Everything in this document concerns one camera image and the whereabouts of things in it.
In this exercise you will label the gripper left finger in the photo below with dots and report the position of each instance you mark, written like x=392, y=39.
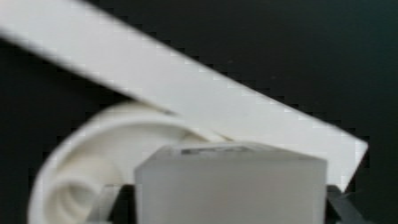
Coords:
x=113, y=206

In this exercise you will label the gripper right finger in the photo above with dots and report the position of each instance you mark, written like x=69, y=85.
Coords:
x=341, y=213

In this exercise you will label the white round stool seat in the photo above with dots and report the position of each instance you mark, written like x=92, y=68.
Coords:
x=95, y=156

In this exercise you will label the white stool leg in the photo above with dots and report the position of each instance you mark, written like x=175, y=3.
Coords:
x=231, y=183

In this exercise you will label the white L-shaped fence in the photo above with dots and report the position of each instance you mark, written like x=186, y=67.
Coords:
x=64, y=30

